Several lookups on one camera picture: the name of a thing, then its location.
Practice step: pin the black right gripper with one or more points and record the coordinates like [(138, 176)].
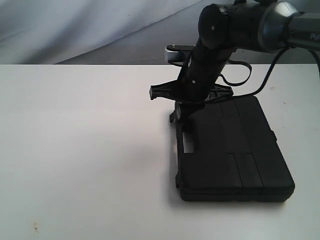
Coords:
[(195, 84)]

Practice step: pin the black plastic tool case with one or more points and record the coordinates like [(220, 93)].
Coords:
[(231, 154)]

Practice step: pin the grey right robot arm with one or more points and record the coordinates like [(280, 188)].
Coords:
[(265, 26)]

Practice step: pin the grey backdrop cloth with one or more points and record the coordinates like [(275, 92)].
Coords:
[(95, 32)]

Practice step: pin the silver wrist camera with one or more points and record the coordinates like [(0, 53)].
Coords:
[(177, 53)]

